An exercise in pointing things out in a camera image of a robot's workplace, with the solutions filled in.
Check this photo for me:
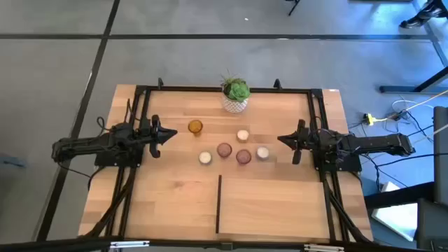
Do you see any blue-grey floor object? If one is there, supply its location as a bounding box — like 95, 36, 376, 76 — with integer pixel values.
0, 153, 28, 169

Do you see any black stand leg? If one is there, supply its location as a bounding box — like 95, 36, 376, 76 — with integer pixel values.
285, 0, 302, 17

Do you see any black metal table frame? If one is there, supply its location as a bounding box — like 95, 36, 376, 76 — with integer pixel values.
104, 77, 351, 243

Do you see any grey upright panel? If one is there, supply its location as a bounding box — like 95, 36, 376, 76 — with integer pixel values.
433, 106, 448, 207

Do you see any black rig crossbar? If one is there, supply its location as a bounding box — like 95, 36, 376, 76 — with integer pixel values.
0, 236, 448, 252

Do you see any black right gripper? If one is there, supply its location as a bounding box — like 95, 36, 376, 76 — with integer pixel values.
276, 119, 317, 166

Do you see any black right cable bundle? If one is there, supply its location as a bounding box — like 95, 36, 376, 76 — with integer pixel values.
323, 171, 372, 243

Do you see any black divider strip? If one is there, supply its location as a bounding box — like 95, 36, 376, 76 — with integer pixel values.
216, 174, 223, 235

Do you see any yellow cable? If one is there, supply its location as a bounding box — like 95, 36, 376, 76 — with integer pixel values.
370, 89, 448, 123

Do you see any silver bracket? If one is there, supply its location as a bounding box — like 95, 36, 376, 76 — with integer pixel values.
303, 244, 346, 252
109, 240, 151, 250

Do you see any amber glass candle holder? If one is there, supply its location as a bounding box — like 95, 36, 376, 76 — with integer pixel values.
188, 119, 204, 136

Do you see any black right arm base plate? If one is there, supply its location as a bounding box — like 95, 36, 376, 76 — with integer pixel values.
313, 143, 363, 173

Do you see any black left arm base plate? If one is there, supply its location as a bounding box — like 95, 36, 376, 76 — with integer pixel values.
94, 138, 144, 168

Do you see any white coiled cable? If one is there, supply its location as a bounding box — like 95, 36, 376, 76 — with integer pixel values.
391, 99, 435, 113

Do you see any white panel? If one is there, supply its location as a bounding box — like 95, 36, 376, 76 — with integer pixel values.
370, 181, 419, 243

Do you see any purple glass candle holder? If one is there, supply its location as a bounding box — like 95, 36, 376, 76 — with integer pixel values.
235, 149, 252, 165
216, 142, 233, 158

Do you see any black cable bundle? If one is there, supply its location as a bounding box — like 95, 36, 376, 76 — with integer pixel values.
85, 166, 138, 239
323, 171, 372, 243

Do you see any person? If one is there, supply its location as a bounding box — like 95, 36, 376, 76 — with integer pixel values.
398, 0, 448, 29

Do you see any succulent in white patterned pot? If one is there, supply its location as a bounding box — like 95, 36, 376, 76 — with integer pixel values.
219, 69, 251, 114

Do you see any dark grey box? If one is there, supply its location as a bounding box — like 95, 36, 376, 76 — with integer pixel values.
415, 197, 448, 252

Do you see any raised wooden board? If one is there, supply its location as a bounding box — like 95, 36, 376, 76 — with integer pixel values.
216, 176, 332, 243

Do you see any black desk leg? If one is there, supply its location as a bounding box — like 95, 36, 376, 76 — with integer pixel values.
379, 65, 448, 95

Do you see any black left cable bundle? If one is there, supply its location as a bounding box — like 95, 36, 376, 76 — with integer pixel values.
85, 166, 138, 239

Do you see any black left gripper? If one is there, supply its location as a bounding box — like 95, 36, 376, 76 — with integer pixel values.
141, 114, 179, 160

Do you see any black desk beam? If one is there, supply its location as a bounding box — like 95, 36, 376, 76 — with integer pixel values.
363, 181, 437, 211

